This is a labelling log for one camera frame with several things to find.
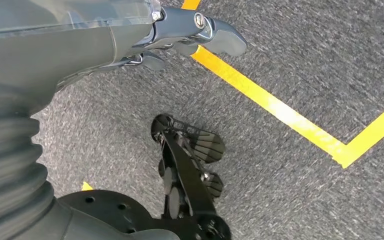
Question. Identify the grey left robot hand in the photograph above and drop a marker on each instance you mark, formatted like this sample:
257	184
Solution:
46	49

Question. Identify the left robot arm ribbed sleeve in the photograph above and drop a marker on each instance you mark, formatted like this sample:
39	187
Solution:
6	172

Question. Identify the black perforated hip disc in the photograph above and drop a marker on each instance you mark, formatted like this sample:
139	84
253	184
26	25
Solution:
112	205

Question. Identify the black robot leg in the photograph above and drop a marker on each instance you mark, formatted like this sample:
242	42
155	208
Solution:
188	185

